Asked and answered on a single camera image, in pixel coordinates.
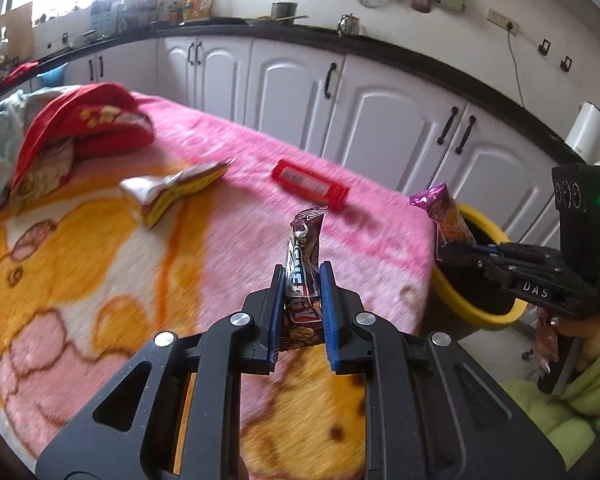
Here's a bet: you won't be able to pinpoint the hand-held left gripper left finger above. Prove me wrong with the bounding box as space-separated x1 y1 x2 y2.
35 265 287 480

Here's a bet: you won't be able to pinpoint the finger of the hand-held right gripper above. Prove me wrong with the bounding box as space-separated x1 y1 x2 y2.
437 242 502 267

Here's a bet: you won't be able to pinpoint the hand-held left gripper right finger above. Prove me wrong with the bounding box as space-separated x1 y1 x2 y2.
319 261 566 480

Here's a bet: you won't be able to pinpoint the yellow bin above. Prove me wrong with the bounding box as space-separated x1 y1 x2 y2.
430 202 527 332

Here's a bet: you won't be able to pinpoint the purple orange snack wrapper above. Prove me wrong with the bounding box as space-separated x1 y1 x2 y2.
409 183 481 262

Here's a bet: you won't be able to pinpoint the brown snack wrapper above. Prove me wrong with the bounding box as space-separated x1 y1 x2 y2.
279 206 329 352

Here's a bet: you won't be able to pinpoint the person's right hand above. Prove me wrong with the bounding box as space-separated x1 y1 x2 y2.
535 309 600 376

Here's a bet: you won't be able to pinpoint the red plastic tube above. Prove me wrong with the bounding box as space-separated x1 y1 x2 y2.
271 159 352 212

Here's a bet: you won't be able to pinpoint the white electric kettle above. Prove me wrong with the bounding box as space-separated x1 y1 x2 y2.
564 101 600 167

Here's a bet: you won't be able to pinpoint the yellow snack wrapper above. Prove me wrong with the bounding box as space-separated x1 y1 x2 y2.
120 159 236 231

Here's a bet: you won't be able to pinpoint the white base cabinets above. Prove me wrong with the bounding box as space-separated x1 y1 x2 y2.
30 35 581 252

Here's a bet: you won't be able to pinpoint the pink printed blanket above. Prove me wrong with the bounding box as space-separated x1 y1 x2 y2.
0 91 439 480

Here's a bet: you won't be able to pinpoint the steel teapot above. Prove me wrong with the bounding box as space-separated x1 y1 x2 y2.
336 13 362 37

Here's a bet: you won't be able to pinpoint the red printed cloth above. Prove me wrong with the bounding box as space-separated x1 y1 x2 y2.
10 84 156 206

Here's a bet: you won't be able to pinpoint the plate of food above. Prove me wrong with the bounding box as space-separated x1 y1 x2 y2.
245 14 309 26

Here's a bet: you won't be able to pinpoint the group of condiment bottles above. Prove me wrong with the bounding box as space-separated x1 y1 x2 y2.
172 0 214 24

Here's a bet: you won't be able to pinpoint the blue basin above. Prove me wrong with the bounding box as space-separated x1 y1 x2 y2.
36 62 69 89

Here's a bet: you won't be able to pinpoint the light blue cloth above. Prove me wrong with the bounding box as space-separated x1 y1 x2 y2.
0 89 49 217

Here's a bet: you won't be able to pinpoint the countertop storage rack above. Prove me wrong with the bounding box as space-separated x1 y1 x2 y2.
90 0 156 31

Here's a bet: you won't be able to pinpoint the black power cable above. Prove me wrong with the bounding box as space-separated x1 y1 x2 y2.
506 27 527 109

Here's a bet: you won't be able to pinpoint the wall power strip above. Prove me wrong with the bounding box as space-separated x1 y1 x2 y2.
486 7 521 36

